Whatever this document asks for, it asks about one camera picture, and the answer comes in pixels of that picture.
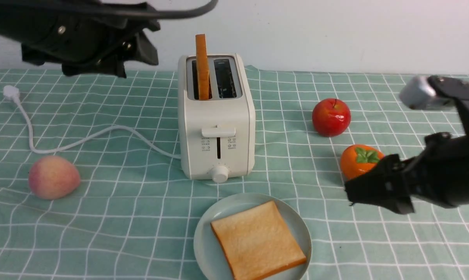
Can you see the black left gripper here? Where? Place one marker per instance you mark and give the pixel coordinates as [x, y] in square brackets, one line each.
[81, 45]

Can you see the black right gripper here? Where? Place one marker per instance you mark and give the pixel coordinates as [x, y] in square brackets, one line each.
[438, 175]

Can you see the toast slice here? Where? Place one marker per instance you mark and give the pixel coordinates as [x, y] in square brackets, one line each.
[257, 243]
[203, 76]

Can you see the light green plate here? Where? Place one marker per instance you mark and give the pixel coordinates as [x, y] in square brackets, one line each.
[209, 254]

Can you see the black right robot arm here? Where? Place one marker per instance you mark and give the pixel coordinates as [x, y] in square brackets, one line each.
[457, 91]

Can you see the orange persimmon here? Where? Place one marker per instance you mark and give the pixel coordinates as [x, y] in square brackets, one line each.
[358, 159]

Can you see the red apple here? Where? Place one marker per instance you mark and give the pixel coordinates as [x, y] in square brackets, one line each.
[331, 117]

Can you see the white two-slot toaster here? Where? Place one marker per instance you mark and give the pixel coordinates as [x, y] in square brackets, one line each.
[217, 136]

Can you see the pink peach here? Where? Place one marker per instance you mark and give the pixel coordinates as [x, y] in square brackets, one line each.
[53, 177]

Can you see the green checkered tablecloth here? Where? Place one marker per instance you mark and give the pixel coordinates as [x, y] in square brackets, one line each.
[135, 213]

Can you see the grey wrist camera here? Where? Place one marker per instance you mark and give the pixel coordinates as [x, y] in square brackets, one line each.
[418, 94]

